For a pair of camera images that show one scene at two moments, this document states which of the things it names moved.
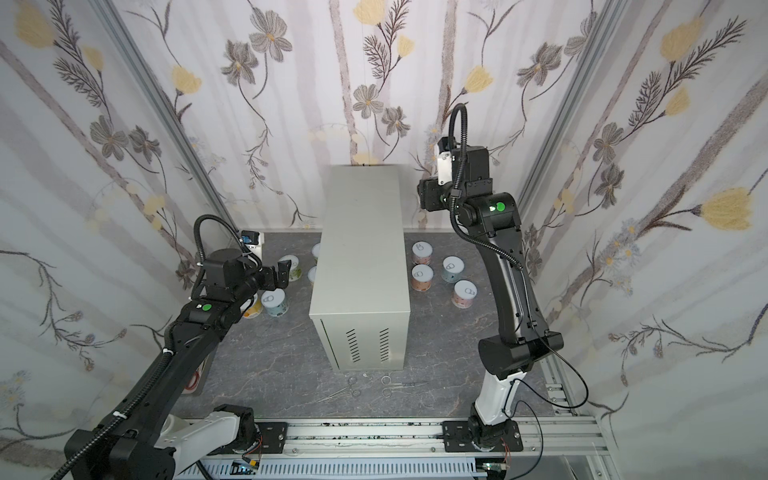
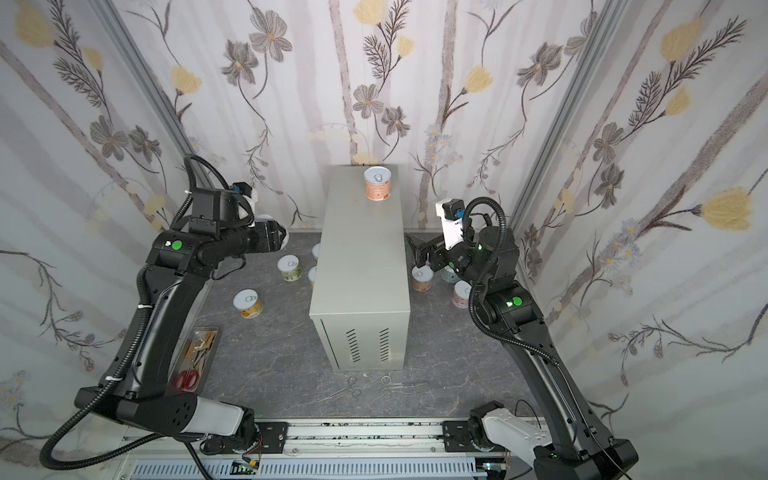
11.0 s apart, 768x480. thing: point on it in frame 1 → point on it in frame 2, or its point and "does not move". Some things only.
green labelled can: x=295 y=271 does not move
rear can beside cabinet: x=315 y=251 does not move
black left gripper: x=278 y=275 → x=274 y=236
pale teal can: x=453 y=268 does not move
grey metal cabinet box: x=360 y=306 does not move
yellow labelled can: x=255 y=309 does not move
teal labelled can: x=275 y=302 → x=268 y=217
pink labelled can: x=464 y=293 does not move
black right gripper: x=430 y=195 → x=433 y=253
